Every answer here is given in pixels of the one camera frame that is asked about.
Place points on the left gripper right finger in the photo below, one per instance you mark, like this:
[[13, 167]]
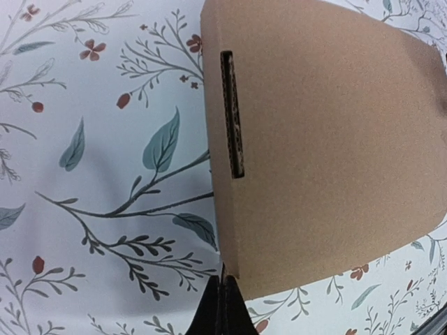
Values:
[[235, 316]]

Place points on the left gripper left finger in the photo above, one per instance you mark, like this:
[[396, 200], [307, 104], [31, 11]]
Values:
[[207, 318]]

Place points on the floral patterned table cloth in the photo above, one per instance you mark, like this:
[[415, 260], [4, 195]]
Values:
[[107, 214]]

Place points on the brown cardboard paper box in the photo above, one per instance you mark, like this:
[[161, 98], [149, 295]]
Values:
[[327, 138]]

